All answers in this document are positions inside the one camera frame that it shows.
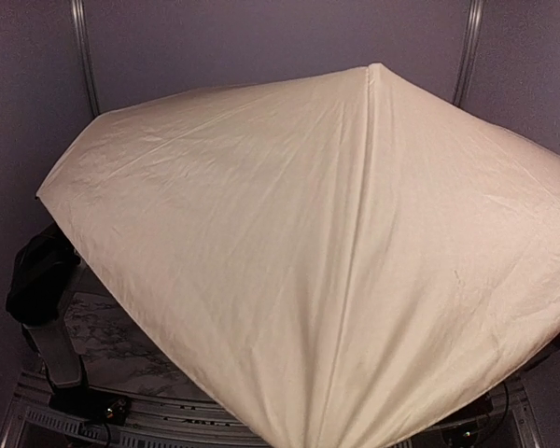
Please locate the cream and black umbrella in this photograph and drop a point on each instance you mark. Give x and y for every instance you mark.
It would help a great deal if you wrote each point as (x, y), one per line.
(339, 261)

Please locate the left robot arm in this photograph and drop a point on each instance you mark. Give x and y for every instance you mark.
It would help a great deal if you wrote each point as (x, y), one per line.
(44, 273)

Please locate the right aluminium frame post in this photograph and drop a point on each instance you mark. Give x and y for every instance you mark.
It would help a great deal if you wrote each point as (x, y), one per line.
(469, 52)

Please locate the aluminium frame post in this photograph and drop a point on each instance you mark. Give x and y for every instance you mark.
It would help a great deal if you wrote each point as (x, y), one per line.
(84, 51)
(469, 52)

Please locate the left aluminium frame post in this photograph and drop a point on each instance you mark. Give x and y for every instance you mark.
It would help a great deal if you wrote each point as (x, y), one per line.
(84, 51)

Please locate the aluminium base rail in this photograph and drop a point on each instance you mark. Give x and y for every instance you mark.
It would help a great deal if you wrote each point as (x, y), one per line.
(502, 418)

